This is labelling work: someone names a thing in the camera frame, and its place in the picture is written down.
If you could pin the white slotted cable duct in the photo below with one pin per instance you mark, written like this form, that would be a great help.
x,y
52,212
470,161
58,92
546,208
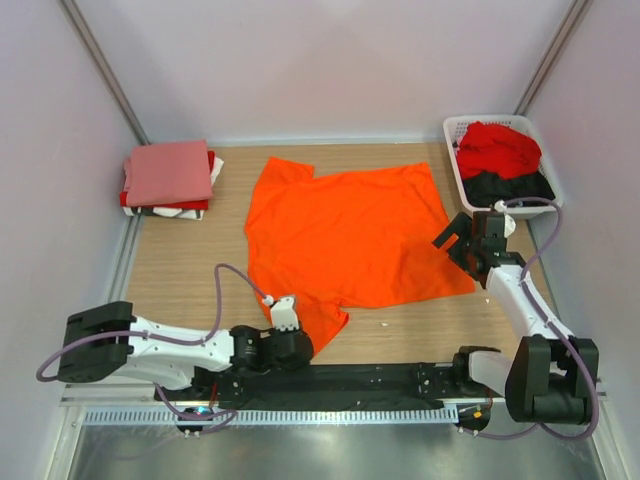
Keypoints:
x,y
160,416

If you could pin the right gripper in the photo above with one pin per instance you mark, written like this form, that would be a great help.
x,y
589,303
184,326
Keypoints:
x,y
460,225

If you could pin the white plastic laundry basket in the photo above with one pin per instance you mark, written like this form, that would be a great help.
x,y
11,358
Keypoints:
x,y
524,208

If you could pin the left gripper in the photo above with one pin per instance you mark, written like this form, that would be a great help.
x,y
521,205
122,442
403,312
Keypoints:
x,y
297,366

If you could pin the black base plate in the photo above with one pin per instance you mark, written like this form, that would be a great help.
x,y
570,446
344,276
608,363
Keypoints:
x,y
335,388

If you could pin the red t-shirt in basket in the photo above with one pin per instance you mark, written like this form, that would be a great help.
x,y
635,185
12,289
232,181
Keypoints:
x,y
497,149

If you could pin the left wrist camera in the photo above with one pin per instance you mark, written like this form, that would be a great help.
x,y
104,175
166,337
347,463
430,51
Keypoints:
x,y
282,312

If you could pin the folded pink t-shirt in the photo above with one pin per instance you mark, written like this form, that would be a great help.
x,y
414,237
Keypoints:
x,y
167,173

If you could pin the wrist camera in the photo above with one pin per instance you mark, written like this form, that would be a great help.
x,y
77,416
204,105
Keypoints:
x,y
509,222
282,312

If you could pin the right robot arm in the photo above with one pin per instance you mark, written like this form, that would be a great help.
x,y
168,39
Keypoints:
x,y
552,378

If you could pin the black t-shirt in basket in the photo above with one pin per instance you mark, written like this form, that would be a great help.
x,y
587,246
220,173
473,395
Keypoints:
x,y
486,188

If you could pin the orange t-shirt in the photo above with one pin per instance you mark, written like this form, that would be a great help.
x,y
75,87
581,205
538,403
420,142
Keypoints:
x,y
360,239

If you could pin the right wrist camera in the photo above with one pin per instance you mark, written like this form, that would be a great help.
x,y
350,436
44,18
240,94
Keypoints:
x,y
509,222

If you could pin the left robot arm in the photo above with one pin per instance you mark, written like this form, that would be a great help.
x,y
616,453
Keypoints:
x,y
110,340

